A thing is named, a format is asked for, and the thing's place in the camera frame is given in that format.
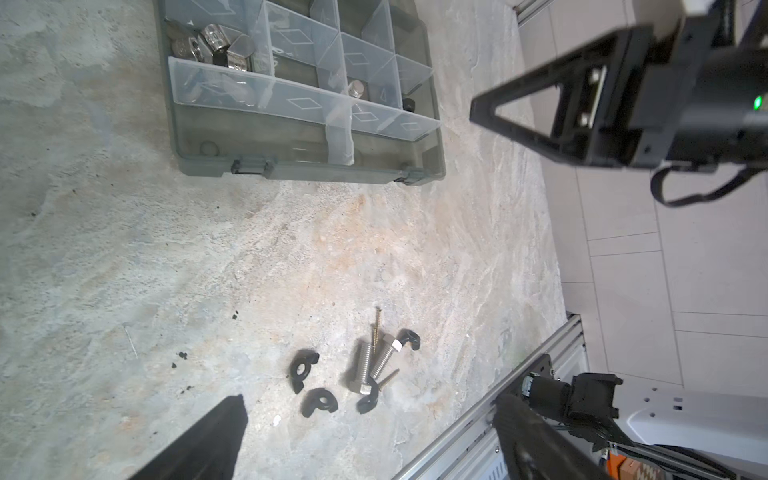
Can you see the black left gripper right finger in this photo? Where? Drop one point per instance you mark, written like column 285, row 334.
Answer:
column 532, row 449

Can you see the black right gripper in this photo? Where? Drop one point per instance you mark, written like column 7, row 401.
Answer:
column 630, row 100

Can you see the small brass screw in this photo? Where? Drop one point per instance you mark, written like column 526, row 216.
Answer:
column 388, row 379
column 376, row 329

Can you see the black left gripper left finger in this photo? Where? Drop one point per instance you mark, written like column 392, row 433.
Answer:
column 207, row 450

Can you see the green plastic organizer box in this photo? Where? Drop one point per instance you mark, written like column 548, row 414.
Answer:
column 295, row 120

